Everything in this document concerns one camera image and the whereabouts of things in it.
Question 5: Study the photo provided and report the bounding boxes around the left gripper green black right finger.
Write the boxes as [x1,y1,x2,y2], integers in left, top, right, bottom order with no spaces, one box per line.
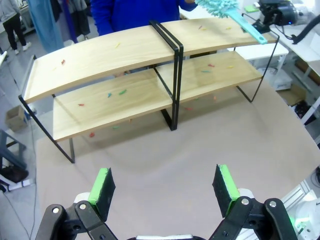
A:
[208,163,300,240]

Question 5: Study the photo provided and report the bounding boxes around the left gripper green black left finger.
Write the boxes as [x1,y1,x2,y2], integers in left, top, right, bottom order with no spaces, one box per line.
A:
[34,167,118,240]

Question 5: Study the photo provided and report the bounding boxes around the teal chenille duster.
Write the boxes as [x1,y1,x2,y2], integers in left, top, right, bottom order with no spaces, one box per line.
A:
[194,0,269,46]

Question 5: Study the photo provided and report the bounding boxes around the person's left forearm blue sleeve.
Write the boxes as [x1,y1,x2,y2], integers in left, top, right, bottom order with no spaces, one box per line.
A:
[179,0,199,12]

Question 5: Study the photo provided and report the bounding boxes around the white striped box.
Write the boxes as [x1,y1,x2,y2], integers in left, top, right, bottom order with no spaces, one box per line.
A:
[0,178,35,194]

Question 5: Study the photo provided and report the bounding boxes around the dark bag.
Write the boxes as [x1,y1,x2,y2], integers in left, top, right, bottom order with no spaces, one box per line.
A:
[0,166,30,184]

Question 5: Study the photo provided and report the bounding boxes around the open cardboard box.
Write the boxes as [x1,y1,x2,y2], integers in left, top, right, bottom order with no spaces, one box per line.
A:
[5,104,27,132]

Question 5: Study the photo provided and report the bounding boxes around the brown cardboard box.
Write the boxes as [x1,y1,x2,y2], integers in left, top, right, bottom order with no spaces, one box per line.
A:
[276,83,307,106]

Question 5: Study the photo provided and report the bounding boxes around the white storage box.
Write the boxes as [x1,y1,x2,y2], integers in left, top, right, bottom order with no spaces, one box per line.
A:
[273,72,293,91]

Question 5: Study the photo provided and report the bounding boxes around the wooden two-tier shelf unit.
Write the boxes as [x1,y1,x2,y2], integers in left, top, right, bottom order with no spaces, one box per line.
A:
[149,12,280,132]
[18,21,185,165]

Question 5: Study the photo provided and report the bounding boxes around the white table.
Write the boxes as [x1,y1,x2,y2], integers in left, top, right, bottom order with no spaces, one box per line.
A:
[234,42,290,76]
[272,23,320,126]

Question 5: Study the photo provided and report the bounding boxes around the small black device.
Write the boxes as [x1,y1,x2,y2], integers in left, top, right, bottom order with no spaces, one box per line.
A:
[251,19,271,35]

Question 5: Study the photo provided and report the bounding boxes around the dark hanging clothes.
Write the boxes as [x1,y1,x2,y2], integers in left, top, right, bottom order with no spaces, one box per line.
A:
[49,0,91,42]

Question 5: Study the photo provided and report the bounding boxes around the light blue hanging garment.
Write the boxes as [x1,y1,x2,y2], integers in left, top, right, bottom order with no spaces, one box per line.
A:
[27,0,65,53]

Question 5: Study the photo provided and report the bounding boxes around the person in blue sweater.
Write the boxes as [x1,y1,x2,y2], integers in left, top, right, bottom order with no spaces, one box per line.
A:
[89,0,181,37]

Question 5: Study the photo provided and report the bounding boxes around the bystander in grey top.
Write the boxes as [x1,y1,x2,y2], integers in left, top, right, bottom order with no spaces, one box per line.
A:
[0,0,32,55]

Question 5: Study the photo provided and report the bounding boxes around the aluminium profile frame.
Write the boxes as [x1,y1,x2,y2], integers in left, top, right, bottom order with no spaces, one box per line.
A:
[279,179,317,211]

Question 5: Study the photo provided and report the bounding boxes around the black corrugated hose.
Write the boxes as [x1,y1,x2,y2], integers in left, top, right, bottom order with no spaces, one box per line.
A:
[291,14,320,45]

